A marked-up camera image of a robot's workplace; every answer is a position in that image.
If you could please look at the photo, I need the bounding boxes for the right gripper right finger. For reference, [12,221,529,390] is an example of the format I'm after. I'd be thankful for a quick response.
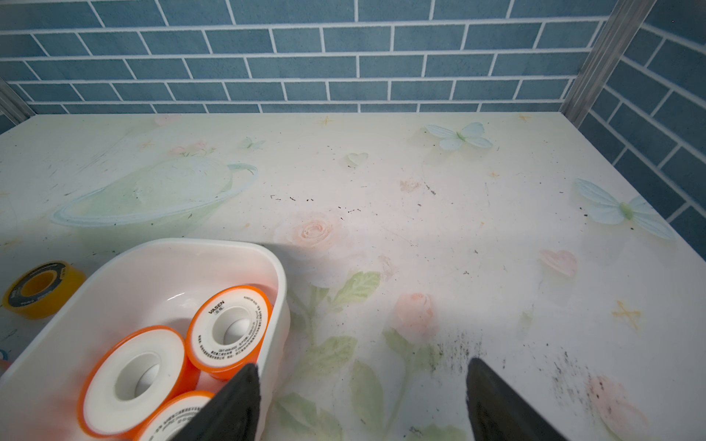
[466,358,566,441]

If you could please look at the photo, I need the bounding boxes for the orange sealing tape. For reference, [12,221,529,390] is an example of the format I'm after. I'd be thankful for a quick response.
[77,325,200,439]
[186,286,272,380]
[134,391,214,441]

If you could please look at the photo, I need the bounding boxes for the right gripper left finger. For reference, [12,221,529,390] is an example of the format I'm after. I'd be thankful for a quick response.
[174,364,261,441]

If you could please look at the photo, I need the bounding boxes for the yellow black tape roll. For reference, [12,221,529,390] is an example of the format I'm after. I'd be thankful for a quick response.
[3,261,86,320]

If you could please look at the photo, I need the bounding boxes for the white storage box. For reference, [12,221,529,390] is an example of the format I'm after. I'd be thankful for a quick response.
[1,239,290,440]

